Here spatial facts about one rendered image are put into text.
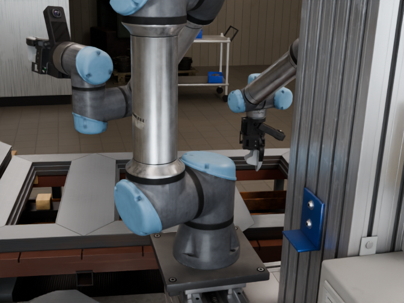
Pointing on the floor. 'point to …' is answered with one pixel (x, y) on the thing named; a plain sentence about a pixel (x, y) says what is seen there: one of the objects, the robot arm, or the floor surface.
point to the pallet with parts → (119, 70)
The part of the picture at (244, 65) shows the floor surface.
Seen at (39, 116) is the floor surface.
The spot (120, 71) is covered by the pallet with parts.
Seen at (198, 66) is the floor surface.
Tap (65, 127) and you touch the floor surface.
